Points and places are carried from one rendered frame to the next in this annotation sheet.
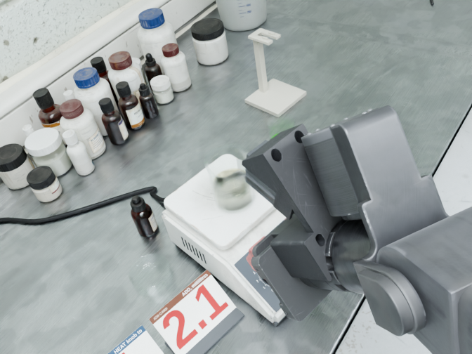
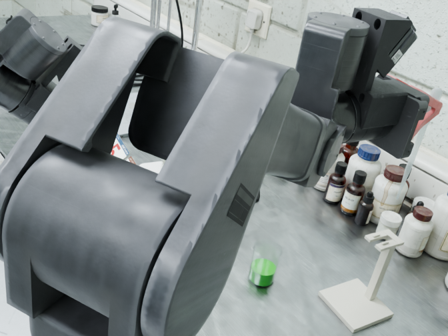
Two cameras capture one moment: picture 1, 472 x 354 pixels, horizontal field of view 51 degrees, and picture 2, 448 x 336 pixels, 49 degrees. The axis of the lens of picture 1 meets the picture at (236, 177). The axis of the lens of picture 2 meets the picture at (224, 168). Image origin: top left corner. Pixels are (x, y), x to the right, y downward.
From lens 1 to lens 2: 0.88 m
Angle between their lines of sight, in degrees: 73
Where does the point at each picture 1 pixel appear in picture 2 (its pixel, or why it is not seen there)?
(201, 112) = (352, 250)
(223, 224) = (157, 169)
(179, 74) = (403, 232)
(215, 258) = not seen: hidden behind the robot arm
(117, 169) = (292, 191)
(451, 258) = not seen: outside the picture
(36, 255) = not seen: hidden behind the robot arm
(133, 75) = (380, 185)
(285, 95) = (353, 309)
